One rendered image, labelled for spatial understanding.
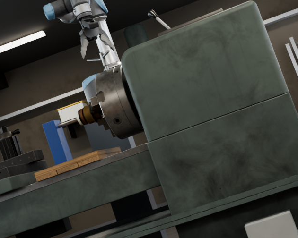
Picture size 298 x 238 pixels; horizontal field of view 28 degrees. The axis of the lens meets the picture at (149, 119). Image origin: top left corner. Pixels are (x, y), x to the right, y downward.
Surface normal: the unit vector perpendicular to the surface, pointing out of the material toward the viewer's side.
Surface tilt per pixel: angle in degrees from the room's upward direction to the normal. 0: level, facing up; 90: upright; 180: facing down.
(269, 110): 90
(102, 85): 59
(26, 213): 90
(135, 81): 90
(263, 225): 90
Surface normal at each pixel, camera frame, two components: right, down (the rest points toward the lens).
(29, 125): -0.11, -0.04
